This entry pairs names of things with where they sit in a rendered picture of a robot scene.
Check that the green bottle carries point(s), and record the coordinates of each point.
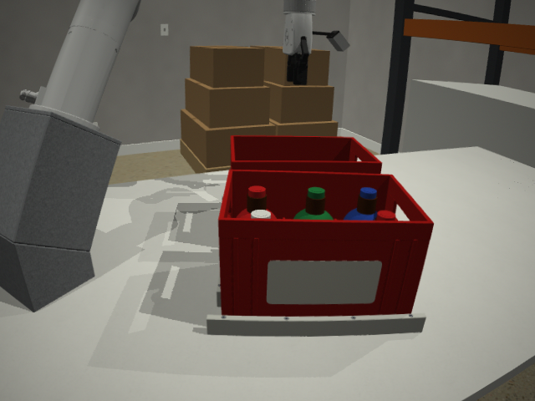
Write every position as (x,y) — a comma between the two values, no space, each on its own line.
(315,203)

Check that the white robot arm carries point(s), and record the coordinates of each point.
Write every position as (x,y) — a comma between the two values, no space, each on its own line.
(88,54)

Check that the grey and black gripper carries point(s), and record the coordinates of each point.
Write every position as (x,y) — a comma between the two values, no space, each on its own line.
(297,41)

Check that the red crate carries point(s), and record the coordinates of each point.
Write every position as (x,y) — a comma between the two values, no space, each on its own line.
(287,267)
(276,152)

